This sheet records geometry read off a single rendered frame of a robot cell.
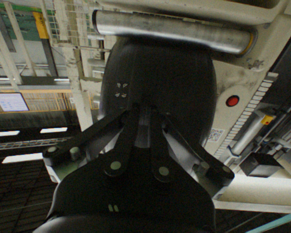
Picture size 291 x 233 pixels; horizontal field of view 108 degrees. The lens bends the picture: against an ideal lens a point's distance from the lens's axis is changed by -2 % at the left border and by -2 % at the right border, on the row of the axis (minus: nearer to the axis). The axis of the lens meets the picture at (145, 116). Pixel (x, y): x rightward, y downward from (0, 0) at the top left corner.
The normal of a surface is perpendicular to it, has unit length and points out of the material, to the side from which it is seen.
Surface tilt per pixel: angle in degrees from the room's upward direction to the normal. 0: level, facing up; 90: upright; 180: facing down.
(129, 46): 142
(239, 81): 90
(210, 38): 85
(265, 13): 90
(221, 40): 85
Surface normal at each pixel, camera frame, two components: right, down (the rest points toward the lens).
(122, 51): -0.21, -0.37
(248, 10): -0.05, 0.54
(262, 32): -0.99, -0.12
